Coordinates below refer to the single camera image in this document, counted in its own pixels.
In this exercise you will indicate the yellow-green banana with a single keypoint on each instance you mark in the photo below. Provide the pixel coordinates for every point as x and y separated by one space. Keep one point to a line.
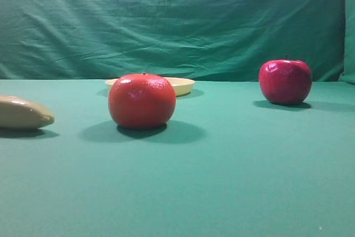
19 113

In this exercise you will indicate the green table cloth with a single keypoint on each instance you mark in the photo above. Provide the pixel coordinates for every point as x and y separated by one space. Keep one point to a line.
229 163

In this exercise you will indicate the yellow plate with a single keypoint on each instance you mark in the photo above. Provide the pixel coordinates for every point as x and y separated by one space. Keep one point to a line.
183 84

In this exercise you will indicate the red apple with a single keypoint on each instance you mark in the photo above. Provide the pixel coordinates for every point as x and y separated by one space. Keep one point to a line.
285 81

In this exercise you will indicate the orange-red tangerine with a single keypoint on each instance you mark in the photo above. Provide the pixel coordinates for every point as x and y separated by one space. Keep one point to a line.
141 101

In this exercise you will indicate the green backdrop cloth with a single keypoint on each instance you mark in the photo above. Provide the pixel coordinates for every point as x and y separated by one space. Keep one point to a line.
216 40

